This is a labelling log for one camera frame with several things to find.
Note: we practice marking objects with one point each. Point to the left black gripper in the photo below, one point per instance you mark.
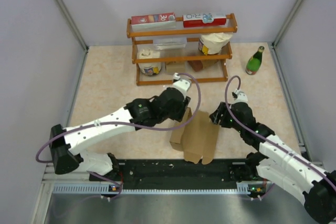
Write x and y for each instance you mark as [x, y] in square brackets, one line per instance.
[178, 115]

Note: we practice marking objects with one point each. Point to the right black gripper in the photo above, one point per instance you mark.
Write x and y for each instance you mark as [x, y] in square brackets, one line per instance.
[222, 109]

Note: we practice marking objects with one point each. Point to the brown cardboard box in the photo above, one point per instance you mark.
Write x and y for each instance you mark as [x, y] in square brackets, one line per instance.
[197, 140]

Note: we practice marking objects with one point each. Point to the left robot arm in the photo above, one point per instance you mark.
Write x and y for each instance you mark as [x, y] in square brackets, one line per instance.
[69, 150]

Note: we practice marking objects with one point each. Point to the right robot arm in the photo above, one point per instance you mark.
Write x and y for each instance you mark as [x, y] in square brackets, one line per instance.
[311, 185]

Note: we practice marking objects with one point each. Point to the red foil wrap box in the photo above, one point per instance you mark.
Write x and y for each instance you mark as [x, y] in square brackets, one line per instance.
[153, 22]

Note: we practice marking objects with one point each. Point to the red white wrap box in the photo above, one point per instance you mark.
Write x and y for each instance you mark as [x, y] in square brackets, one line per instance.
[204, 20]

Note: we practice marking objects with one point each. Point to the tan block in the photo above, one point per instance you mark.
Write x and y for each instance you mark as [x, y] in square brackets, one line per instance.
[173, 67]

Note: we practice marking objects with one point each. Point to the brown bread loaf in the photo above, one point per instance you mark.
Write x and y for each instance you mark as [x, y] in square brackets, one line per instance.
[198, 65]

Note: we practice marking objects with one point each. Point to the wooden three-tier shelf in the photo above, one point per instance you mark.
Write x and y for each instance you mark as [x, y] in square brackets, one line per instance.
[189, 53]

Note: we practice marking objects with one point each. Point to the green glass bottle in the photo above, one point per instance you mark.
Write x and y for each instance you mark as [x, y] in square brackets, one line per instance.
[254, 63]

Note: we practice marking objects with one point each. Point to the clear plastic container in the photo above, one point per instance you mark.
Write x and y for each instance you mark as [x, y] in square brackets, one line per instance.
[170, 43]

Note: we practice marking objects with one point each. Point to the large white flour bag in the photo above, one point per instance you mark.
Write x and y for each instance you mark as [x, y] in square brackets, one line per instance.
[211, 44]

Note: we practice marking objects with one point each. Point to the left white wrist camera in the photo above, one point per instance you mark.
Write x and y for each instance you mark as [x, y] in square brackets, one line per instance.
[183, 85]

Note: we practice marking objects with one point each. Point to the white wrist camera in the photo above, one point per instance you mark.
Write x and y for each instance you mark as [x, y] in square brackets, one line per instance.
[183, 85]
[239, 96]

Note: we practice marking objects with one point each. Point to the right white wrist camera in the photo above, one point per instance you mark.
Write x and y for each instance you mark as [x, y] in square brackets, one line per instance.
[239, 96]

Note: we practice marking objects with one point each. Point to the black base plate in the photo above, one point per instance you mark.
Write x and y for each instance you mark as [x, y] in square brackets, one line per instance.
[175, 174]

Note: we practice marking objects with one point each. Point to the grey cable duct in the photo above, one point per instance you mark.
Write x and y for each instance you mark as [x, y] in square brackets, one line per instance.
[109, 189]

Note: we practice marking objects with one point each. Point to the aluminium frame rail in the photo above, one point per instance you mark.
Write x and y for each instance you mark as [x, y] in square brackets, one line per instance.
[71, 24]

